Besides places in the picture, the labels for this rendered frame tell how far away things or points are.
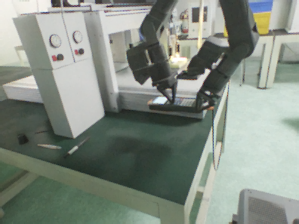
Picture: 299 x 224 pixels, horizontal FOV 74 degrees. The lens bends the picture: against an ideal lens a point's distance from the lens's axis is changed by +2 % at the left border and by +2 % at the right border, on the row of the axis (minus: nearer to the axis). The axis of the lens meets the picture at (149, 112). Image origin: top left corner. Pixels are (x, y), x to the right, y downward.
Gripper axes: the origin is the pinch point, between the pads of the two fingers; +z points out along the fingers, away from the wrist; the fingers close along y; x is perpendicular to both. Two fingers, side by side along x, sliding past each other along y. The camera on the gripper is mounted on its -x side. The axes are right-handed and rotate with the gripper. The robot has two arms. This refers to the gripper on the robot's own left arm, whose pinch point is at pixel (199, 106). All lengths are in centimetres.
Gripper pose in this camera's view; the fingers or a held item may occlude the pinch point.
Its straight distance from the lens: 71.4
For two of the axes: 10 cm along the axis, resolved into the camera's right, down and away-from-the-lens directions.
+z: -3.7, 7.2, 5.9
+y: -4.1, 4.4, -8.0
